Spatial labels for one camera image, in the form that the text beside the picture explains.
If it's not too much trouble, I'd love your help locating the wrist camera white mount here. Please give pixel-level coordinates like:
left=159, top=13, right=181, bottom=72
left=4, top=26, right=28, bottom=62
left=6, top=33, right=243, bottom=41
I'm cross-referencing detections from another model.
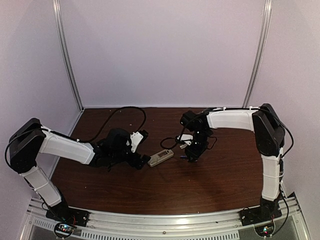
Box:
left=176, top=134, right=193, bottom=150
left=126, top=130, right=149, bottom=153

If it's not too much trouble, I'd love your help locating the black cable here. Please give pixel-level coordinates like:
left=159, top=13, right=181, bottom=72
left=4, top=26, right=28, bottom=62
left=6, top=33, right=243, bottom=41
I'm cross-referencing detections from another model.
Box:
left=87, top=106, right=147, bottom=143
left=159, top=117, right=201, bottom=151

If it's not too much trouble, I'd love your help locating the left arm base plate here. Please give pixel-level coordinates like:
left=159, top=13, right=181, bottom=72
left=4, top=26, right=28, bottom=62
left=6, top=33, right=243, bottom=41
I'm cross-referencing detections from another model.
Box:
left=45, top=206, right=90, bottom=227

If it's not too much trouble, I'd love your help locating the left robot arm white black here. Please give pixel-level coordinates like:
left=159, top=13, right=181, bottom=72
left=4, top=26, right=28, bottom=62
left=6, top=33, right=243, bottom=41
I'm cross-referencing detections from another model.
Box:
left=4, top=118, right=151, bottom=222

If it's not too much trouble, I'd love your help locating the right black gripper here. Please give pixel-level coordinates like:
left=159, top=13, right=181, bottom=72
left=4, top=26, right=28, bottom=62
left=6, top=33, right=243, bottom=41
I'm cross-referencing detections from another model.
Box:
left=185, top=129, right=210, bottom=163

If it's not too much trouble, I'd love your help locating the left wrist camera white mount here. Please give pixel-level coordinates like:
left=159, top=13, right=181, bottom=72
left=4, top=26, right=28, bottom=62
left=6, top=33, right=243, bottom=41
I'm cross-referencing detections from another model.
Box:
left=126, top=130, right=149, bottom=153

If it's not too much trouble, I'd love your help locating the left black cable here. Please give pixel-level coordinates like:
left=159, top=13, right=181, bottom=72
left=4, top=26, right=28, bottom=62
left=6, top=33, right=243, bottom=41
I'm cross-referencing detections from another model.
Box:
left=87, top=106, right=147, bottom=143

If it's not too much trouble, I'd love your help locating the front aluminium rail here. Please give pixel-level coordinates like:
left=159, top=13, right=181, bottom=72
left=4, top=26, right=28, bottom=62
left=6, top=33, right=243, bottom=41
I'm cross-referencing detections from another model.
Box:
left=18, top=196, right=311, bottom=240

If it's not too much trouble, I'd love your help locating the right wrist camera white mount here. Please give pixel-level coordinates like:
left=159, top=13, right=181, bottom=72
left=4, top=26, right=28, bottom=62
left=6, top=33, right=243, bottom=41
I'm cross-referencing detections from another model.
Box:
left=176, top=134, right=193, bottom=150

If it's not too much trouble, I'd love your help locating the right black cable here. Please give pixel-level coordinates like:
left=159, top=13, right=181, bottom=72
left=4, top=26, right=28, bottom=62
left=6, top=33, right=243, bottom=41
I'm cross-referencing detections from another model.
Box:
left=159, top=117, right=201, bottom=151

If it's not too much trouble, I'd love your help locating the left aluminium frame post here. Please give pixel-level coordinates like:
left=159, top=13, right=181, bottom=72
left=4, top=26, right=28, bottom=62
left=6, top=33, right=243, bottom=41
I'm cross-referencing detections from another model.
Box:
left=52, top=0, right=84, bottom=112

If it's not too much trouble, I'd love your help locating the aluminium frame post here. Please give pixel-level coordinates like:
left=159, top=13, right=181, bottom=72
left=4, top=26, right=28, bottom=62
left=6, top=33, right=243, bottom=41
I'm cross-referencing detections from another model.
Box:
left=52, top=0, right=84, bottom=112
left=242, top=0, right=273, bottom=108

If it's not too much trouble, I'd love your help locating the right aluminium frame post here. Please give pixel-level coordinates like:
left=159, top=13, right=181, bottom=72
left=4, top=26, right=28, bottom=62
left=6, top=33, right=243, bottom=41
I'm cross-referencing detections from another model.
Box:
left=242, top=0, right=273, bottom=108

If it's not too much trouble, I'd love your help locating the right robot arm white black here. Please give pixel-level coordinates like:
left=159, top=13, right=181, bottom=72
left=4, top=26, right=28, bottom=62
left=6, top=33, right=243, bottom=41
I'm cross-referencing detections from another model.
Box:
left=175, top=103, right=289, bottom=221

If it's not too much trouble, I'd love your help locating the grey remote control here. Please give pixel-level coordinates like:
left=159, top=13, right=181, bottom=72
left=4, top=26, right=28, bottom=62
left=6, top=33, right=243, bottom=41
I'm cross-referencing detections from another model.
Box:
left=147, top=149, right=174, bottom=168

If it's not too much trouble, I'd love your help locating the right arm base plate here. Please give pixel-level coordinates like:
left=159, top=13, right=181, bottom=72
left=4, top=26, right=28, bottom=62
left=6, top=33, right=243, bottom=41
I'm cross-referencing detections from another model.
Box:
left=239, top=206, right=282, bottom=226

